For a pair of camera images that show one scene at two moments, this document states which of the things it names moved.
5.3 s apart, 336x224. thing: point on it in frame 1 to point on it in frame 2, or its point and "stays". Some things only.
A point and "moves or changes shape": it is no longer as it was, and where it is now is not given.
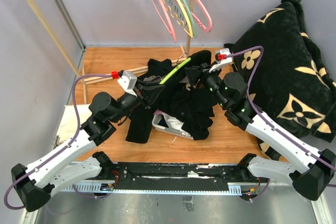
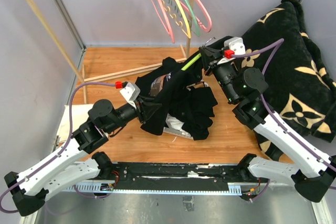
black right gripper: [203, 72] to [210, 55]
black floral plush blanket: [289, 77] stays
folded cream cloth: [69, 123] stays
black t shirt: [193, 108] moves or changes shape
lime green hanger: [177, 68] to [190, 63]
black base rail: [146, 176] stays
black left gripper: [148, 92] to [146, 107]
